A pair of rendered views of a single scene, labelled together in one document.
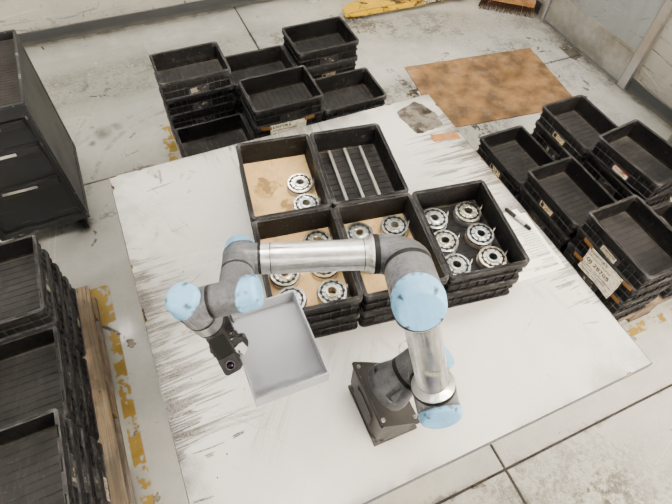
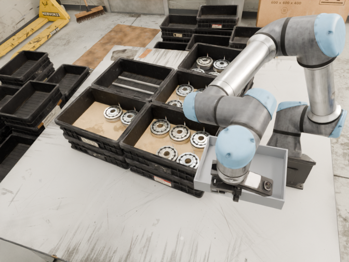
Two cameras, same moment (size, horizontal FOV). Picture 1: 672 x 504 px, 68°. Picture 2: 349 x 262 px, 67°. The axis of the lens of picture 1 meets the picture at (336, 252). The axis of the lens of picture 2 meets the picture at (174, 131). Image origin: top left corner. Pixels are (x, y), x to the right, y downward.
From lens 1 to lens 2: 0.86 m
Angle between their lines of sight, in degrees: 25
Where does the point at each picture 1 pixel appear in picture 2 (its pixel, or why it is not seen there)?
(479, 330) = not seen: hidden behind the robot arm
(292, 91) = (35, 98)
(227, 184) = (61, 156)
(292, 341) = not seen: hidden behind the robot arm
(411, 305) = (336, 33)
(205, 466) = not seen: outside the picture
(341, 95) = (62, 85)
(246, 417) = (237, 249)
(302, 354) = (256, 161)
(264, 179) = (88, 128)
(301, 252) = (239, 68)
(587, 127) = (182, 25)
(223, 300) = (261, 116)
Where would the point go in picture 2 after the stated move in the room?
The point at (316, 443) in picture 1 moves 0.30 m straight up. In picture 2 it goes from (282, 219) to (300, 181)
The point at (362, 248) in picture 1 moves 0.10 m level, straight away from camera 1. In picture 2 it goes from (261, 42) to (235, 32)
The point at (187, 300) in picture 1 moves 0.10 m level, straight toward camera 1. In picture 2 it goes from (246, 136) to (303, 142)
